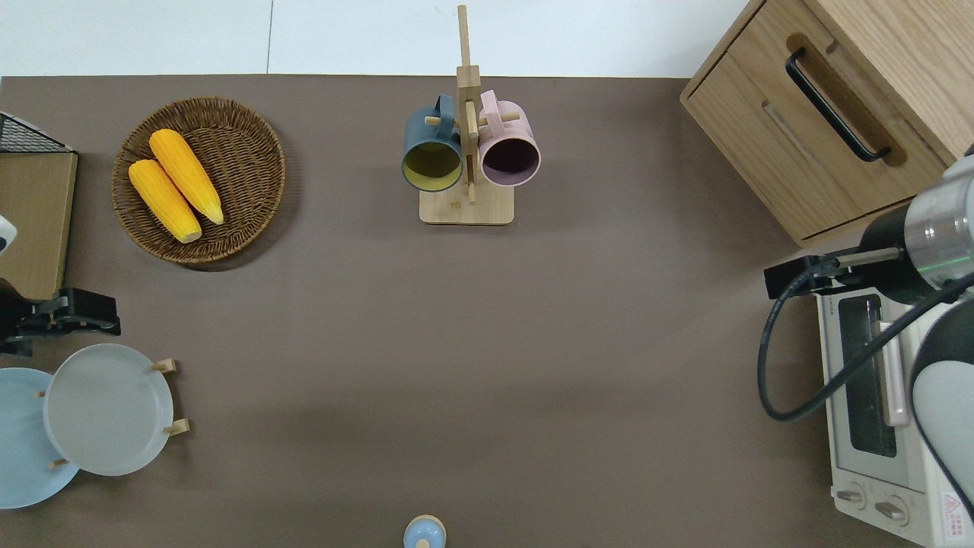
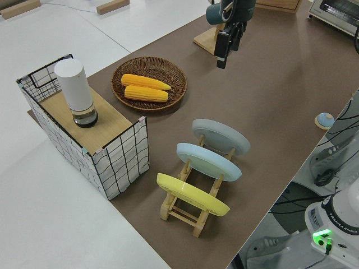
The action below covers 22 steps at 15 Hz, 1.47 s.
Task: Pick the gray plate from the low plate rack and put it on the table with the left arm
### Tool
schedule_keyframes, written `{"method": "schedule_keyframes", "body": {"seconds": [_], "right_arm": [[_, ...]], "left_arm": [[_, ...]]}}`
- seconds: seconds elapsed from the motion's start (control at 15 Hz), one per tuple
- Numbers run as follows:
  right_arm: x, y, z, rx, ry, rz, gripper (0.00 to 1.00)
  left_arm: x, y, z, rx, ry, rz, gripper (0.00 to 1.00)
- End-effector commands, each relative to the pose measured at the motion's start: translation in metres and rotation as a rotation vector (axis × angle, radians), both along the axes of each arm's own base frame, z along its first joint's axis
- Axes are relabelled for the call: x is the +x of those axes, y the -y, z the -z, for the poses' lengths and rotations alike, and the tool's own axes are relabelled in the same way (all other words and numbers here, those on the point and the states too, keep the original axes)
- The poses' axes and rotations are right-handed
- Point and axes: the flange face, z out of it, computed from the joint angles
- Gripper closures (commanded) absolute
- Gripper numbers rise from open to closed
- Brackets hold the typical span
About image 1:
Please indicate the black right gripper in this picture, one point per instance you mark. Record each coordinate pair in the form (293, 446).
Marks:
(791, 278)

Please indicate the short yellow corn cob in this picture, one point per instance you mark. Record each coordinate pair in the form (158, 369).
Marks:
(163, 202)

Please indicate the pink mug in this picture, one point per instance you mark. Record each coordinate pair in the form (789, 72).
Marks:
(514, 133)

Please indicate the blue and wood round knob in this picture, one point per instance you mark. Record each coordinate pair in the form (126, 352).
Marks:
(424, 533)

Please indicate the light blue plate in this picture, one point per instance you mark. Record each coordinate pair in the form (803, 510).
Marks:
(23, 457)

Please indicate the toaster oven knob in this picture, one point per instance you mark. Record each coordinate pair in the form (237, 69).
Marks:
(890, 510)
(852, 497)

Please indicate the light wooden cabinet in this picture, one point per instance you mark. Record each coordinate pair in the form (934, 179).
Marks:
(761, 137)

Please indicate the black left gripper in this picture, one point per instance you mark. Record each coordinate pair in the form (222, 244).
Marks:
(87, 308)

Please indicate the gray plate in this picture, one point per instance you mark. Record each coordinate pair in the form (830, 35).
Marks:
(106, 411)

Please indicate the low wooden plate rack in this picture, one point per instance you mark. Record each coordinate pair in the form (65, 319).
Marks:
(176, 427)

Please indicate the long yellow corn cob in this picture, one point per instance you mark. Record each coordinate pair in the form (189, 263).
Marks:
(186, 175)

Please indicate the wooden mug tree stand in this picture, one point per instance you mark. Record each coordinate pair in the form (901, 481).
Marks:
(466, 205)

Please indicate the round brown wicker basket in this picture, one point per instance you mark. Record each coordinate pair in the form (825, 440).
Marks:
(247, 164)

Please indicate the wooden shelf board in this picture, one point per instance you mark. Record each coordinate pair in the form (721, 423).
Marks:
(34, 221)

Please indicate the dark teal mug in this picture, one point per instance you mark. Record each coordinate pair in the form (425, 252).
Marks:
(426, 133)

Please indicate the white toaster oven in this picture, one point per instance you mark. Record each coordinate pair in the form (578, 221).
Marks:
(860, 457)

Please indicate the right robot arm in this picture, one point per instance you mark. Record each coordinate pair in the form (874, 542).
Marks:
(940, 228)

